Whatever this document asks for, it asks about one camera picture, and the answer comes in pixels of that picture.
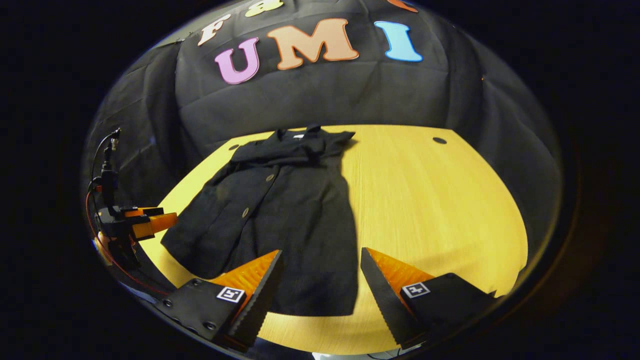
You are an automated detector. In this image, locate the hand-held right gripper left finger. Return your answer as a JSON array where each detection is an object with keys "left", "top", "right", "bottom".
[{"left": 159, "top": 249, "right": 285, "bottom": 353}]

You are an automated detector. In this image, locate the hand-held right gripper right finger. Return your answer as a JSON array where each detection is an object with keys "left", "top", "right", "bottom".
[{"left": 360, "top": 247, "right": 499, "bottom": 351}]

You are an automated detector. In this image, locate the black button shirt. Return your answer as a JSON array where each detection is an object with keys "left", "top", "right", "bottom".
[{"left": 160, "top": 124, "right": 360, "bottom": 318}]

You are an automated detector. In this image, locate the black backdrop cloth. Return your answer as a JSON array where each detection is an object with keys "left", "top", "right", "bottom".
[{"left": 82, "top": 0, "right": 563, "bottom": 261}]

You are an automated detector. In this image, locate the red cable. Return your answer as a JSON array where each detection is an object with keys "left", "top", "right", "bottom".
[{"left": 84, "top": 190, "right": 172, "bottom": 297}]

